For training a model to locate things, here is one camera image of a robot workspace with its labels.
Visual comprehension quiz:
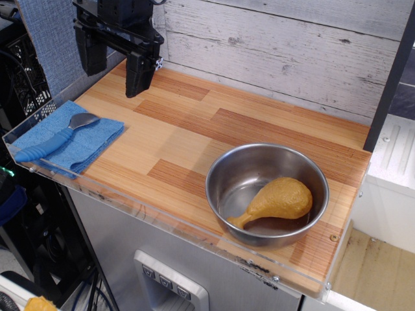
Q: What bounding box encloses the blue handled metal spoon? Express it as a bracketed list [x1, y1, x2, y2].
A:
[14, 113, 100, 163]

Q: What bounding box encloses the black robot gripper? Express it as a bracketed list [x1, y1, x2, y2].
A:
[73, 1, 165, 98]

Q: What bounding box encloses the white ridged plastic box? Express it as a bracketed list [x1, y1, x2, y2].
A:
[368, 114, 414, 189]

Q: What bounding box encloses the silver dispenser panel with buttons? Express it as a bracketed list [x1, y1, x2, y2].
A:
[134, 250, 209, 311]

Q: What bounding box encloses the clear acrylic table guard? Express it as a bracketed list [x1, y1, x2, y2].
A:
[1, 93, 372, 305]

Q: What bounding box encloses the stainless steel bowl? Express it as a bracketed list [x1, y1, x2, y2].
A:
[205, 143, 329, 248]

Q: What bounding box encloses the yellow object at bottom left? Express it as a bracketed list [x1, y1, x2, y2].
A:
[23, 296, 58, 311]

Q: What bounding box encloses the dark grey vertical post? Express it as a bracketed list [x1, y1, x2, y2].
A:
[363, 1, 414, 152]

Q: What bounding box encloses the yellow toy chicken drumstick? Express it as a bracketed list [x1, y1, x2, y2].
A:
[227, 177, 313, 229]

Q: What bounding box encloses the black plastic crate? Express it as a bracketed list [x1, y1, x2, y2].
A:
[1, 27, 51, 130]

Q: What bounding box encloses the blue fabric partition panel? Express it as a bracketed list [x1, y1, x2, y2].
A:
[14, 0, 86, 95]

